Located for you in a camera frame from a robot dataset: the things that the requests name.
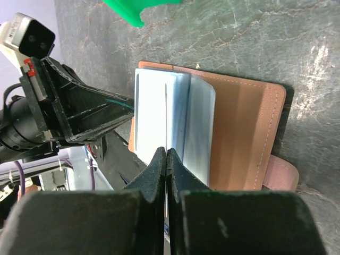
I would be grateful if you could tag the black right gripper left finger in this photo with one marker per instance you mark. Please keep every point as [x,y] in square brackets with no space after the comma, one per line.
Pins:
[127,221]

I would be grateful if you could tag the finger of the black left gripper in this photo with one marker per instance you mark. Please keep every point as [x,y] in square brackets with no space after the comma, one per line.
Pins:
[84,113]

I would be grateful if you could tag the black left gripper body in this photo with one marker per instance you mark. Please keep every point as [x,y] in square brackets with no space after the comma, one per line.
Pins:
[29,128]

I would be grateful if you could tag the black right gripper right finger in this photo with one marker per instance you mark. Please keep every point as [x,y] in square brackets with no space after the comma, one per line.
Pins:
[204,221]

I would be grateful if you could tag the green plastic bin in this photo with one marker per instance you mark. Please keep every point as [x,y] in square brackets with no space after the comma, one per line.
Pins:
[130,10]

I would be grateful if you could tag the pink leather card holder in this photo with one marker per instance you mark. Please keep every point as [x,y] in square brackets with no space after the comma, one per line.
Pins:
[247,114]

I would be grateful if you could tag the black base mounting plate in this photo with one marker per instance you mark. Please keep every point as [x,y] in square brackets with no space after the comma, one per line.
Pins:
[116,162]

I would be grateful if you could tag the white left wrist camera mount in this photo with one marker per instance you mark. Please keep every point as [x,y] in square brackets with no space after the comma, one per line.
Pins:
[24,37]

